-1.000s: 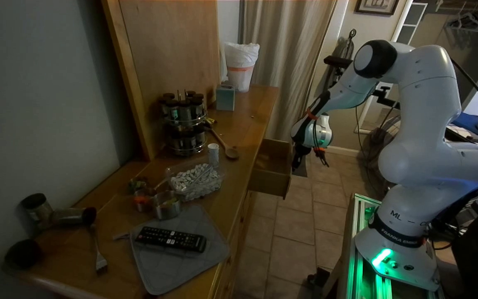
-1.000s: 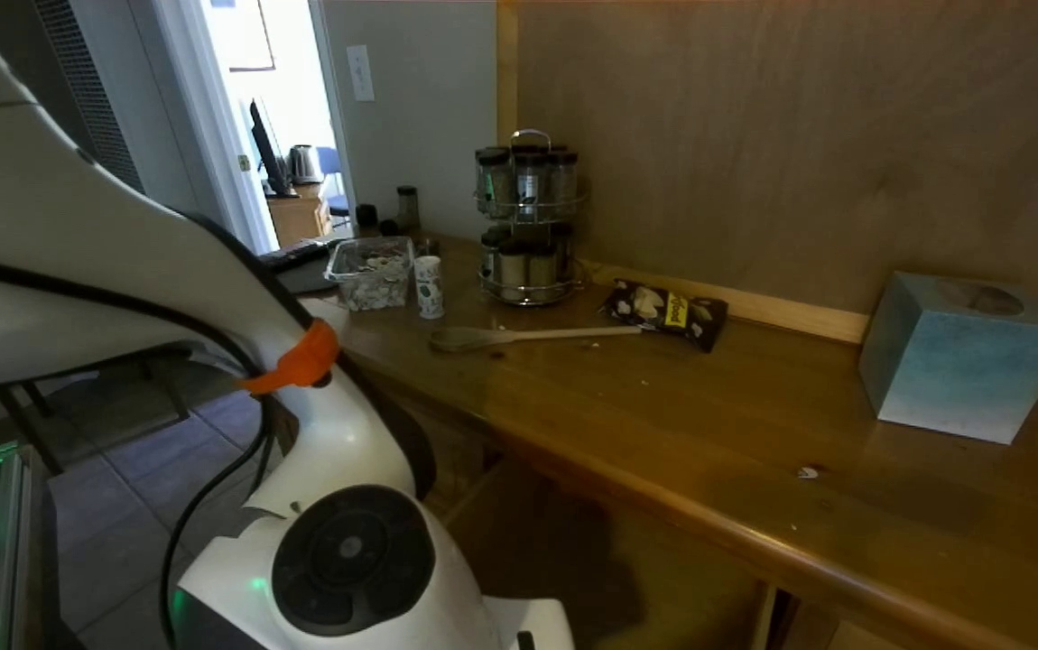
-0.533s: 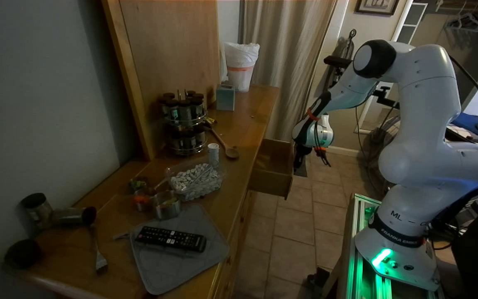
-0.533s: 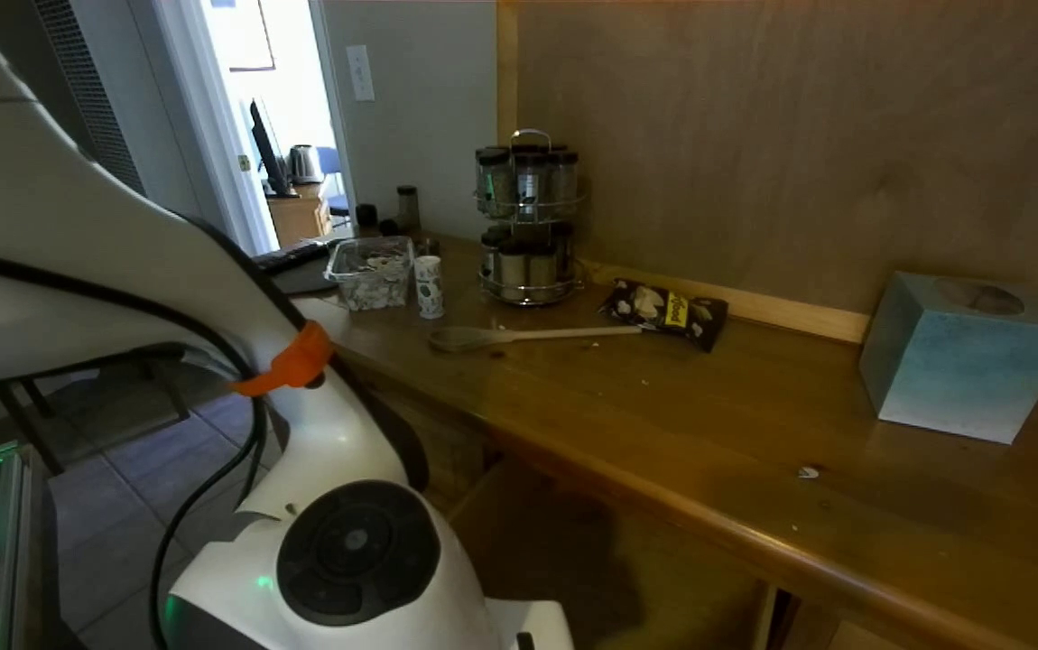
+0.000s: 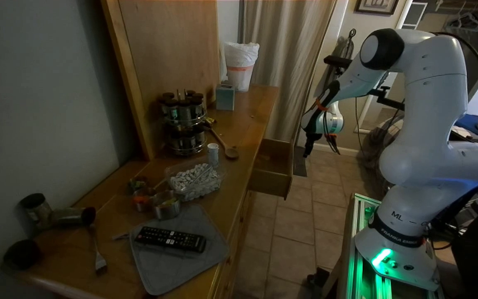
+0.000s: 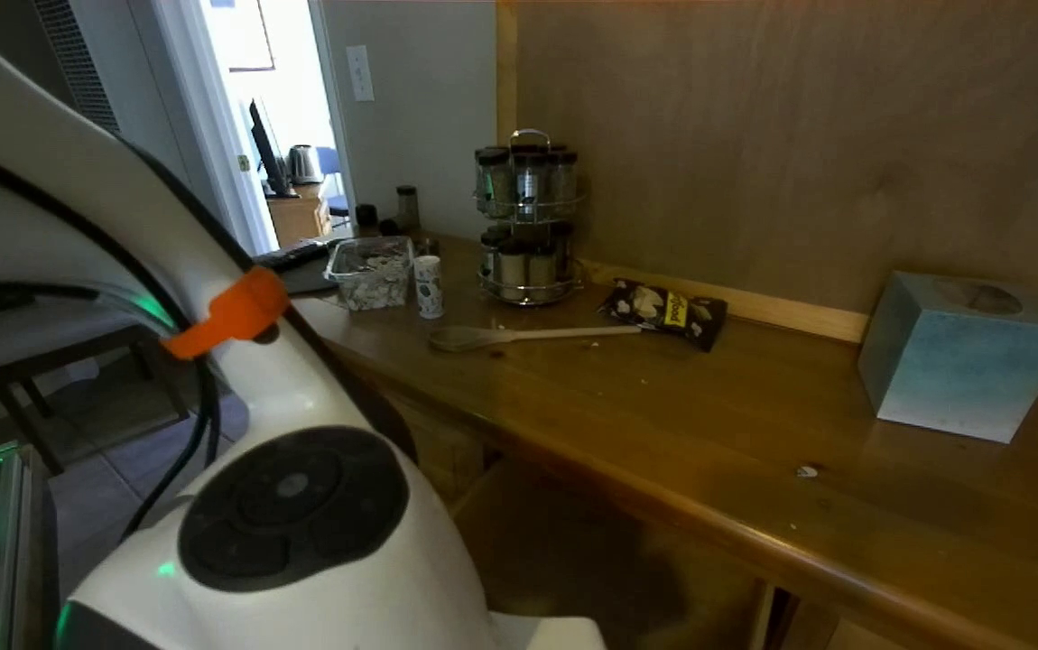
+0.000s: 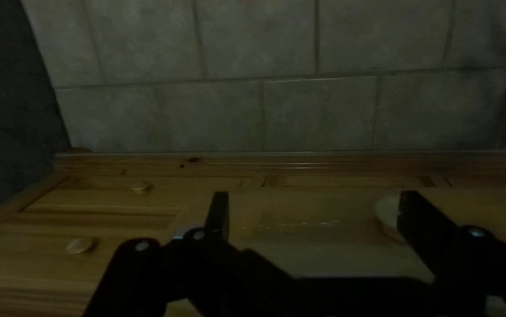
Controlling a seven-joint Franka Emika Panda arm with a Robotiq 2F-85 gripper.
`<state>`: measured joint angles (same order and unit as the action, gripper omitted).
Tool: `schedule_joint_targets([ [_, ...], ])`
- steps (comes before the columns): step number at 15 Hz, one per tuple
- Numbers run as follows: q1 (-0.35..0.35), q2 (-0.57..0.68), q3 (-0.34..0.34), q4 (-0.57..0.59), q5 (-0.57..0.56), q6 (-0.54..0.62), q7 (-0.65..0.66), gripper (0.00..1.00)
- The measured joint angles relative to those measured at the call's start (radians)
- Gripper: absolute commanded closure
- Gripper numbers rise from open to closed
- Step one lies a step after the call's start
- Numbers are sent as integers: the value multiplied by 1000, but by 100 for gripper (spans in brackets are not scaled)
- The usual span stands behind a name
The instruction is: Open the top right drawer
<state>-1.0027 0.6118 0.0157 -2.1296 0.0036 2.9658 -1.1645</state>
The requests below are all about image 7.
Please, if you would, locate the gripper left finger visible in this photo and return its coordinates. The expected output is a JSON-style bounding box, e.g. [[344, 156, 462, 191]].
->
[[84, 192, 300, 317]]

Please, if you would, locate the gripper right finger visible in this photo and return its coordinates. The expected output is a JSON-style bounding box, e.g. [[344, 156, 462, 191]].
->
[[397, 191, 506, 317]]

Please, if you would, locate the dark grey fabric furniture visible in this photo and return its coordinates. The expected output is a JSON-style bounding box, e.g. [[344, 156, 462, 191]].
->
[[0, 0, 72, 221]]

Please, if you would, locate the wooden chest of drawers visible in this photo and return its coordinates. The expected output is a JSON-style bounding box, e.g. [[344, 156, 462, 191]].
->
[[0, 150, 506, 317]]

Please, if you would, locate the wooden drawer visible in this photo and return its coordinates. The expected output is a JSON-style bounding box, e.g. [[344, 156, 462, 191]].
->
[[29, 176, 264, 210], [229, 188, 506, 279], [0, 214, 183, 287]]

